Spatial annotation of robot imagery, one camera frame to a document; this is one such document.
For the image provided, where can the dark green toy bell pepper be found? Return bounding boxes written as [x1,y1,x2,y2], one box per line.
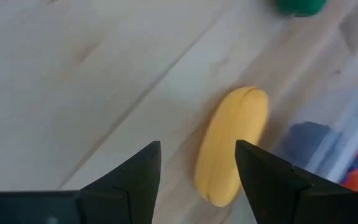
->
[275,0,328,17]

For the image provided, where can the purple toy grapes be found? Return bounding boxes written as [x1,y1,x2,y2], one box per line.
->
[283,121,358,183]

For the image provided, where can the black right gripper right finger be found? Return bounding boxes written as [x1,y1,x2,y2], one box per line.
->
[234,139,358,224]

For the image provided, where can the clear plastic container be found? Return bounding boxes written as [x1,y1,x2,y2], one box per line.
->
[278,79,358,190]

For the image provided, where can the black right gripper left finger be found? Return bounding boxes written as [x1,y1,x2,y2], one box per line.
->
[78,140,162,224]

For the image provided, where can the yellow toy banana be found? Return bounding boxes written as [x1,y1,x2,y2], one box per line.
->
[193,86,270,208]

